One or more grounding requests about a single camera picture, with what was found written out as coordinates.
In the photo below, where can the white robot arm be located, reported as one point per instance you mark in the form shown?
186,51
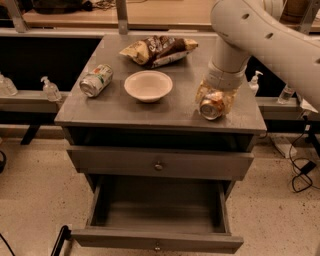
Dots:
246,30

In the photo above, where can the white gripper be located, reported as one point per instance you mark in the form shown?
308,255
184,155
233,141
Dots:
224,79

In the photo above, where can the clear bottle far left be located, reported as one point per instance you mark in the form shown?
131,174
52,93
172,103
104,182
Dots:
7,87

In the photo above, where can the white pump bottle right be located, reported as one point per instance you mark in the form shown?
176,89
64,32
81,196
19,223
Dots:
253,83

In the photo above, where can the black stand leg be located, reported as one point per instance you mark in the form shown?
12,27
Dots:
64,234

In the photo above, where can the white bowl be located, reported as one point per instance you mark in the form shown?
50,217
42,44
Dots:
148,86

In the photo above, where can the open middle drawer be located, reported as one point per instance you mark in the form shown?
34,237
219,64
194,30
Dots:
161,214

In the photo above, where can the grey wooden drawer cabinet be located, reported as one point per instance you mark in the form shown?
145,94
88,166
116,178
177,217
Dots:
115,119

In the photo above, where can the green white soda can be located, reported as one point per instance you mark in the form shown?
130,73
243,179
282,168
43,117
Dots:
95,81

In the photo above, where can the wooden back table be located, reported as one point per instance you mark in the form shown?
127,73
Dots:
141,15

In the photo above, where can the orange soda can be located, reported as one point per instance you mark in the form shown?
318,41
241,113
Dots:
212,105

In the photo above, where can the brown chip bag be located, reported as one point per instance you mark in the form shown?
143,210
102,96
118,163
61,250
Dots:
156,51

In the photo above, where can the closed top drawer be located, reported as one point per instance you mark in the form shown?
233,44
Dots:
160,162

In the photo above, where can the clear water bottle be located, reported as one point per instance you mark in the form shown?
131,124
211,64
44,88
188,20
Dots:
285,94

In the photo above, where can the clear sanitizer pump bottle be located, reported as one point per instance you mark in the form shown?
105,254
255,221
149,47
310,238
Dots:
51,90

